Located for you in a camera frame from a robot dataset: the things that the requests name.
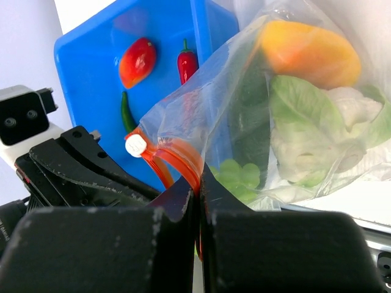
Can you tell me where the green grape bunch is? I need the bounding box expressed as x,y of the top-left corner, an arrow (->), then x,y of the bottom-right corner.
209,159 -> 261,204

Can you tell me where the small green chili pepper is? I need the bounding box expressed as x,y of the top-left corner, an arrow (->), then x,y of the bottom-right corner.
120,92 -> 137,133

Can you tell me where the yellow orange mango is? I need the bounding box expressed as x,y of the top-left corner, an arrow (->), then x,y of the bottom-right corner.
257,20 -> 362,89

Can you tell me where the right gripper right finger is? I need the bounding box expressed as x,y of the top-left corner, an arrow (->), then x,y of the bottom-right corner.
200,167 -> 385,292

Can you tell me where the red chili pepper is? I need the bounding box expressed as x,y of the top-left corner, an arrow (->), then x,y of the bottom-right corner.
177,39 -> 199,85

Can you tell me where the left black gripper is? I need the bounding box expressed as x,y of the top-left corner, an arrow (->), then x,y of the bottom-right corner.
1,126 -> 160,253

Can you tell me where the white cauliflower with leaves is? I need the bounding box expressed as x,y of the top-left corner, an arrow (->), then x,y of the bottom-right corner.
269,75 -> 390,187

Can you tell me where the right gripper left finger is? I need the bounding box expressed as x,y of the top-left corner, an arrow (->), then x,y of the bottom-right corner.
1,179 -> 196,292

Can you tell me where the blue plastic bin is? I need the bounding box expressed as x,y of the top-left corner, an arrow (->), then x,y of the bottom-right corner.
54,1 -> 239,191

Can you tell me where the red orange mango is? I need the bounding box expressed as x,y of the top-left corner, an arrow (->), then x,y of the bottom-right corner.
119,37 -> 156,89

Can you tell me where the clear zip top bag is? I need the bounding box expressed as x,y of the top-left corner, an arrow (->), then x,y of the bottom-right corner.
124,0 -> 391,260

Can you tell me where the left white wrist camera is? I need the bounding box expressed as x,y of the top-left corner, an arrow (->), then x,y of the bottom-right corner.
1,85 -> 64,168

